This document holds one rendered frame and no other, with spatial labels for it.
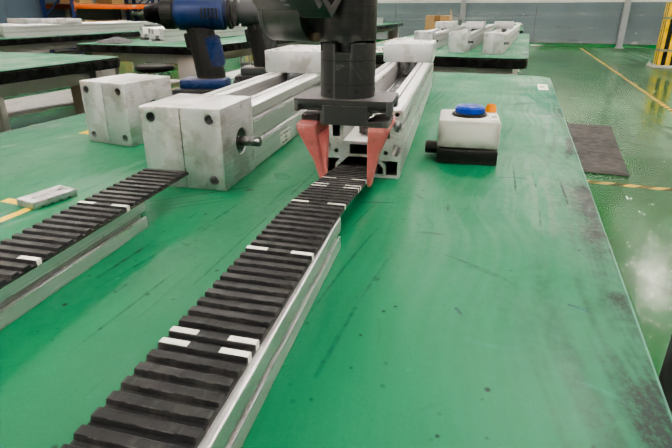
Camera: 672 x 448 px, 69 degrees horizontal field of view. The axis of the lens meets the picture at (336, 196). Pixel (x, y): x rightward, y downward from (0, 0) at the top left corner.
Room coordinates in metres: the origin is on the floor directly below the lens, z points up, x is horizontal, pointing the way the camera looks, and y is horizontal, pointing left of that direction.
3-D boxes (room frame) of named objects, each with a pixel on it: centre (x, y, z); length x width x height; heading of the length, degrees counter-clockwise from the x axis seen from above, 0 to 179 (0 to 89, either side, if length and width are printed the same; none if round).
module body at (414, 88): (0.97, -0.12, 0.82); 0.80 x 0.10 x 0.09; 167
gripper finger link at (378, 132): (0.52, -0.02, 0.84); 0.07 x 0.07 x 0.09; 77
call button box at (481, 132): (0.67, -0.18, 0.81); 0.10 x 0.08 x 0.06; 77
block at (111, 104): (0.78, 0.32, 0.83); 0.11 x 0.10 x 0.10; 66
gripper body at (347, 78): (0.52, -0.01, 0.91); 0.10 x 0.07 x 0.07; 77
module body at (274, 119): (1.02, 0.06, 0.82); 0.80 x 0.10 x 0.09; 167
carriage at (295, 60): (1.02, 0.06, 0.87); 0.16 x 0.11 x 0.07; 167
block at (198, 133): (0.58, 0.15, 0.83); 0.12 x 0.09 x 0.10; 77
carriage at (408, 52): (1.21, -0.18, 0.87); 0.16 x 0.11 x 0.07; 167
